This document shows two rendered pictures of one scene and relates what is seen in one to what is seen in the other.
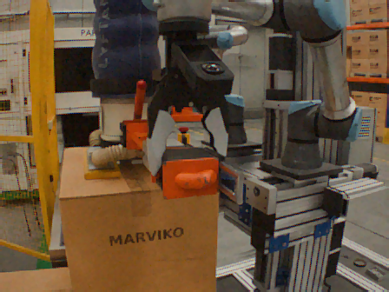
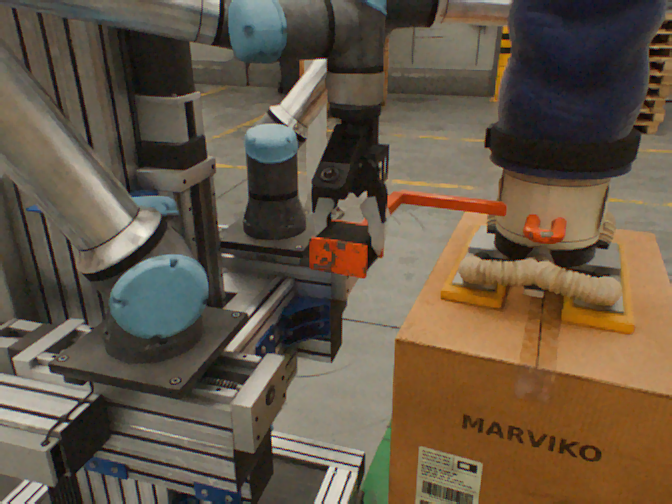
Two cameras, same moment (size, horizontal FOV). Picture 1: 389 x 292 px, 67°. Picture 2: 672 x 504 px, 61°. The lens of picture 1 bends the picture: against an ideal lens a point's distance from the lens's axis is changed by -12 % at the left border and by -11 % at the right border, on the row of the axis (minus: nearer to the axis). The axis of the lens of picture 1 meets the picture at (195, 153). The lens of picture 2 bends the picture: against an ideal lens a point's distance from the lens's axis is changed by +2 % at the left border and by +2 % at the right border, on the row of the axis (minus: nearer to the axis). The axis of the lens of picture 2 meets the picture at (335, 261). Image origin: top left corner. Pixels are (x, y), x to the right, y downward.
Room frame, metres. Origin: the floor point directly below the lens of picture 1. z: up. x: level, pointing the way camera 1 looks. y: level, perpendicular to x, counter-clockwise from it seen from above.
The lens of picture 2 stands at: (1.95, 0.56, 1.53)
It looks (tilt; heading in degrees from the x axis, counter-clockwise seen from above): 25 degrees down; 222
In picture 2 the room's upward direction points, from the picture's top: straight up
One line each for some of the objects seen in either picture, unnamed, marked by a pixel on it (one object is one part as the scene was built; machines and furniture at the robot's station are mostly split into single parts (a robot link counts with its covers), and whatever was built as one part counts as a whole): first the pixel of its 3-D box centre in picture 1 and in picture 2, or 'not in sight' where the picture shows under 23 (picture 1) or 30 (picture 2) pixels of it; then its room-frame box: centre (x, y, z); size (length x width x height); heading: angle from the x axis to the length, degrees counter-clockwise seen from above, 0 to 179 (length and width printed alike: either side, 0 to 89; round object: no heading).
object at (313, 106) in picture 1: (306, 118); (271, 158); (1.12, -0.39, 1.20); 0.13 x 0.12 x 0.14; 49
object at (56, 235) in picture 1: (62, 192); not in sight; (2.35, 1.06, 0.50); 2.31 x 0.05 x 0.19; 21
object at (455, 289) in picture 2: not in sight; (487, 253); (1.05, 0.12, 1.10); 0.34 x 0.10 x 0.05; 19
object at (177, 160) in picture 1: (181, 170); not in sight; (0.45, 0.02, 1.20); 0.08 x 0.07 x 0.05; 19
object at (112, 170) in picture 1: (98, 156); (598, 269); (0.98, 0.30, 1.10); 0.34 x 0.10 x 0.05; 19
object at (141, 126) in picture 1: (141, 133); not in sight; (0.78, 0.13, 1.20); 0.10 x 0.08 x 0.06; 109
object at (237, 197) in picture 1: (204, 159); not in sight; (0.52, -0.01, 1.20); 0.31 x 0.03 x 0.05; 19
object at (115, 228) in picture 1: (127, 219); (531, 366); (1.02, 0.23, 0.87); 0.60 x 0.40 x 0.40; 21
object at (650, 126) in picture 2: not in sight; (617, 70); (-6.12, -1.89, 0.65); 1.29 x 1.10 x 1.31; 25
